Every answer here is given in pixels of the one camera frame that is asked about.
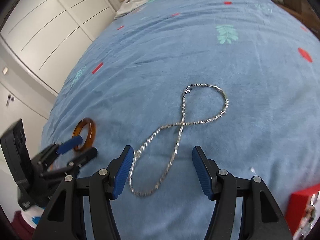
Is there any amber orange bangle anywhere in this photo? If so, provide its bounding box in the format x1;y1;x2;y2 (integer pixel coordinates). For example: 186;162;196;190
72;118;96;153

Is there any red shallow box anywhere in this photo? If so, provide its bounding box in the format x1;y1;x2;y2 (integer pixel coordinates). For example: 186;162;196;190
285;184;319;239

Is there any silver chain necklace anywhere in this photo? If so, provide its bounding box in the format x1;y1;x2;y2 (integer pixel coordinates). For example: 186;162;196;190
127;83;230;197

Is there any blue gloved left hand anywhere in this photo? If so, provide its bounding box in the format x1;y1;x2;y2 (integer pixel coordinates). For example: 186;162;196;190
11;205;44;239

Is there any white door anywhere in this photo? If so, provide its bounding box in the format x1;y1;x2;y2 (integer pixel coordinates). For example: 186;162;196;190
1;60;55;143

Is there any white wardrobe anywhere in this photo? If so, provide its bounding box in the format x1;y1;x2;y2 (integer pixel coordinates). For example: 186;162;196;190
1;0;115;93

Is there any blue printed bedspread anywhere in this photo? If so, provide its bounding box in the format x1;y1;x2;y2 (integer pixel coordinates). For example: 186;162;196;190
41;0;319;239

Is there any wooden drawer cabinet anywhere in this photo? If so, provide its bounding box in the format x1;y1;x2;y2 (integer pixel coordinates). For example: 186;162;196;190
281;0;319;31

